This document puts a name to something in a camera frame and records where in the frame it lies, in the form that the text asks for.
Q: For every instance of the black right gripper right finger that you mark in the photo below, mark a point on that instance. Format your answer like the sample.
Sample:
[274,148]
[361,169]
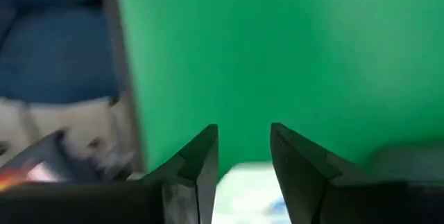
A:
[312,189]

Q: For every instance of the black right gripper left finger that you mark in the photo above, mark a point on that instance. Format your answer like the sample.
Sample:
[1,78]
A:
[187,189]

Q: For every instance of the white plastic bin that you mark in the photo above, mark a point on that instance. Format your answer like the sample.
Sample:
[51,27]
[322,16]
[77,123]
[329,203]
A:
[246,193]

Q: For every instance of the dark grey translucent bin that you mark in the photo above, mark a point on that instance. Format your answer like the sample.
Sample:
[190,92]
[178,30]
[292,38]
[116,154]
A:
[409,163]

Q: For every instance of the green table mat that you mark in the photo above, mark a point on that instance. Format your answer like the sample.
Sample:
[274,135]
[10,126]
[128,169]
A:
[277,61]

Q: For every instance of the blue padded seat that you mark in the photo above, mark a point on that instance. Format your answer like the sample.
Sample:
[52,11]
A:
[55,50]

